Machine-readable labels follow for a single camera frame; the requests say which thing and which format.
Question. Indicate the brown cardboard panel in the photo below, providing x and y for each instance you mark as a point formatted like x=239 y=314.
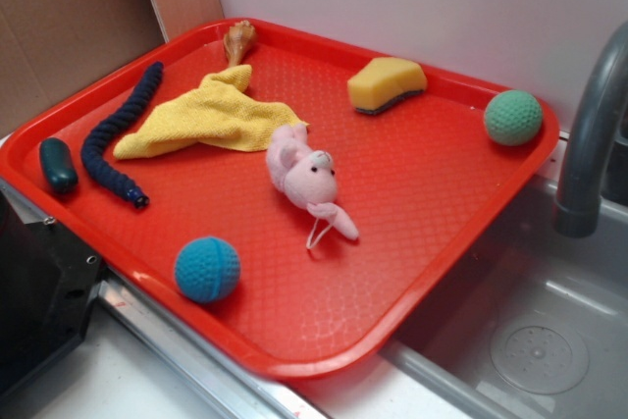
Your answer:
x=51 y=49

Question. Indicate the grey sink faucet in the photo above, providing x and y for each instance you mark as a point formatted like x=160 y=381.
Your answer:
x=594 y=165

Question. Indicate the grey plastic sink basin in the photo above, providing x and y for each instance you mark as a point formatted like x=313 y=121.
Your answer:
x=527 y=323

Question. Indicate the dark green toy cucumber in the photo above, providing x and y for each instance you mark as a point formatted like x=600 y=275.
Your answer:
x=57 y=165

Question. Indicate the pink plush bunny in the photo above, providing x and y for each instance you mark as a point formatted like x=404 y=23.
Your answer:
x=307 y=178

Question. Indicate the red plastic tray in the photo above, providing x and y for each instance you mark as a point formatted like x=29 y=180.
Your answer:
x=421 y=182

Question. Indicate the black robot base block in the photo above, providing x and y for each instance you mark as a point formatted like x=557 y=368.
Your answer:
x=49 y=280

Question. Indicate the yellow sponge with scourer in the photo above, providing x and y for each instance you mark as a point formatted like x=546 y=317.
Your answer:
x=383 y=82

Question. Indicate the blue foam ball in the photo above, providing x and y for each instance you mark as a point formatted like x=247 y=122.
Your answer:
x=207 y=269

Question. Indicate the green foam ball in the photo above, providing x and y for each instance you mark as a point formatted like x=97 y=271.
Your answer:
x=513 y=118

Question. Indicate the yellow microfiber cloth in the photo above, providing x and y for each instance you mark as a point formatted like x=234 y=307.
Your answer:
x=218 y=113

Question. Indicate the brown seashell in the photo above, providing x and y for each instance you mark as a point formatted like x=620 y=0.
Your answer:
x=238 y=41

